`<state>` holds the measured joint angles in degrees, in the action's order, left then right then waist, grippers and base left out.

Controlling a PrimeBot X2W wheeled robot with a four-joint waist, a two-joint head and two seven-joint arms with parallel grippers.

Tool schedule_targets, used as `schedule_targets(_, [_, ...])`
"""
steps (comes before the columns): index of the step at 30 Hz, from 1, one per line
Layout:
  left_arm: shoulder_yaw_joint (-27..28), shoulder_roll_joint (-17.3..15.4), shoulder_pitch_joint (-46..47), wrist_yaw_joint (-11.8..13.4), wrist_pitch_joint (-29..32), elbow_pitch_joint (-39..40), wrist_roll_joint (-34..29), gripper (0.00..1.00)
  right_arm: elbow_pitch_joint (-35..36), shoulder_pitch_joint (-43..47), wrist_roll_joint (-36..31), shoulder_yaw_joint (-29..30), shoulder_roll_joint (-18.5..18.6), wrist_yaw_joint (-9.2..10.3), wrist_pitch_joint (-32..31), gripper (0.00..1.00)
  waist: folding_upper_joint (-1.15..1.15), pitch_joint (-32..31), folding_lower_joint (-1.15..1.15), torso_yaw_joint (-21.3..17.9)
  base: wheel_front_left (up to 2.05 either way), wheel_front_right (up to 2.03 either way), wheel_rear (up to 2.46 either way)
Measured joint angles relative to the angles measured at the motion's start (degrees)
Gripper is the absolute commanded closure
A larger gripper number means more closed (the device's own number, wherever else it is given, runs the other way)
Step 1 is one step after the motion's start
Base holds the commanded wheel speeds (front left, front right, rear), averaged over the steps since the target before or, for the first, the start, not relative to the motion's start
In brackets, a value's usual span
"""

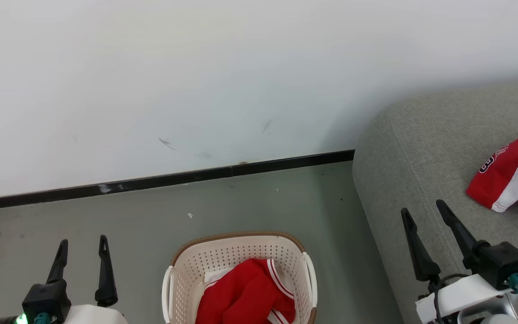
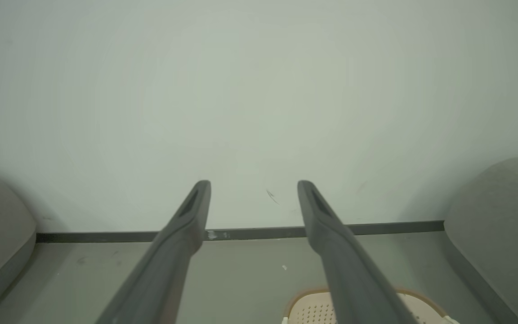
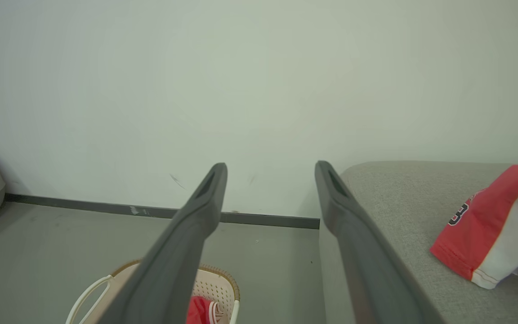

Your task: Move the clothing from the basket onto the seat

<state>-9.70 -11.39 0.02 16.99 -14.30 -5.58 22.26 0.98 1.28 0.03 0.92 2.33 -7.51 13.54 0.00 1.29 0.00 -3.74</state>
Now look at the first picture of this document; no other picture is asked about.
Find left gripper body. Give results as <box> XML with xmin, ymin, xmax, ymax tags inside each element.
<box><xmin>63</xmin><ymin>305</ymin><xmax>128</xmax><ymax>324</ymax></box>

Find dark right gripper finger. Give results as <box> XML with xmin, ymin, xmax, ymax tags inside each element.
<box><xmin>401</xmin><ymin>208</ymin><xmax>441</xmax><ymax>282</ymax></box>
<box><xmin>436</xmin><ymin>199</ymin><xmax>489</xmax><ymax>270</ymax></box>

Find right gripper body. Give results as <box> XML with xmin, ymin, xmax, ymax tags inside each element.
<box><xmin>416</xmin><ymin>274</ymin><xmax>518</xmax><ymax>324</ymax></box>

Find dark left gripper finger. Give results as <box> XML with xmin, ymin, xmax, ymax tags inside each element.
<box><xmin>45</xmin><ymin>239</ymin><xmax>68</xmax><ymax>284</ymax></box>
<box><xmin>95</xmin><ymin>235</ymin><xmax>118</xmax><ymax>307</ymax></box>

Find red jersey with white band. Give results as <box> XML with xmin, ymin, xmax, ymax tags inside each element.
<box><xmin>466</xmin><ymin>128</ymin><xmax>518</xmax><ymax>223</ymax></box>

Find red garment with striped trim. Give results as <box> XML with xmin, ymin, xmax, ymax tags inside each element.
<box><xmin>195</xmin><ymin>258</ymin><xmax>296</xmax><ymax>324</ymax></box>

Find cream perforated laundry basket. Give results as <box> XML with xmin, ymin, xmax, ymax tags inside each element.
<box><xmin>162</xmin><ymin>231</ymin><xmax>318</xmax><ymax>324</ymax></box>

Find grey fabric sofa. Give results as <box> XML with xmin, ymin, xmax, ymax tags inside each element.
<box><xmin>352</xmin><ymin>79</ymin><xmax>518</xmax><ymax>324</ymax></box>

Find black skirting board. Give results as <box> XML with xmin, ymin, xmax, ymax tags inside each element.
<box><xmin>0</xmin><ymin>150</ymin><xmax>355</xmax><ymax>212</ymax></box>

